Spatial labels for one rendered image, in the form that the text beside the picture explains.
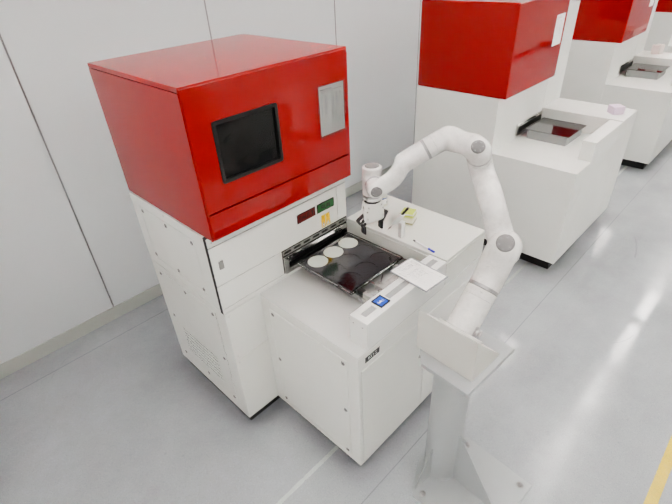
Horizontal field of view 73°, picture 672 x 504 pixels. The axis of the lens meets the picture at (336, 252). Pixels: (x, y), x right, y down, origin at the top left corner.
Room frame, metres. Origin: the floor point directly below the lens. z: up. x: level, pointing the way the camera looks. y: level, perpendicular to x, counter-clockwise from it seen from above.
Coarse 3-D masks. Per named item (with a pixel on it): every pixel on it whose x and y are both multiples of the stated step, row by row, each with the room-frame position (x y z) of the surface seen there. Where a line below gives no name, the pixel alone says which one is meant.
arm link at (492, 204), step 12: (468, 168) 1.76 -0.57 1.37; (480, 168) 1.70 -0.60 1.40; (492, 168) 1.72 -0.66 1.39; (480, 180) 1.65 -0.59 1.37; (492, 180) 1.62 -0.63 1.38; (480, 192) 1.60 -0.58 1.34; (492, 192) 1.57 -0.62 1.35; (480, 204) 1.58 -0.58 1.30; (492, 204) 1.54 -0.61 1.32; (504, 204) 1.55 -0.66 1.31; (492, 216) 1.53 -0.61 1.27; (504, 216) 1.53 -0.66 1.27; (492, 228) 1.53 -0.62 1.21; (504, 228) 1.52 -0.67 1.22
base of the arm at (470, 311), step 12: (468, 288) 1.35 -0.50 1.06; (480, 288) 1.33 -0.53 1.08; (468, 300) 1.31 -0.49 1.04; (480, 300) 1.30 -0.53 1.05; (492, 300) 1.31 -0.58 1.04; (456, 312) 1.30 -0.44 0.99; (468, 312) 1.28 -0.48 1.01; (480, 312) 1.27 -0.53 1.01; (456, 324) 1.26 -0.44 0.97; (468, 324) 1.25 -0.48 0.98; (480, 324) 1.26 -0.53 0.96; (468, 336) 1.20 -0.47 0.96
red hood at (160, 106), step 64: (128, 64) 1.98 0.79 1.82; (192, 64) 1.90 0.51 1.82; (256, 64) 1.83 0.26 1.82; (320, 64) 1.98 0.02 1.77; (128, 128) 1.90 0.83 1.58; (192, 128) 1.55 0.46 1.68; (256, 128) 1.74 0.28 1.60; (320, 128) 1.96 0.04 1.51; (192, 192) 1.58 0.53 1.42; (256, 192) 1.70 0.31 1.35
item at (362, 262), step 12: (336, 240) 2.01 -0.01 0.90; (360, 240) 1.99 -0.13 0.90; (348, 252) 1.89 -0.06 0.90; (360, 252) 1.89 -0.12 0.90; (372, 252) 1.88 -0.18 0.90; (384, 252) 1.87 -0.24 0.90; (336, 264) 1.79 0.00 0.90; (348, 264) 1.79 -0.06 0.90; (360, 264) 1.78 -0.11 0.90; (372, 264) 1.78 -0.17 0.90; (384, 264) 1.77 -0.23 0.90; (324, 276) 1.71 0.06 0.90; (336, 276) 1.70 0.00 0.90; (348, 276) 1.69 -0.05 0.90; (360, 276) 1.69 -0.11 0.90; (372, 276) 1.68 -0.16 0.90; (348, 288) 1.60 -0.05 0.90
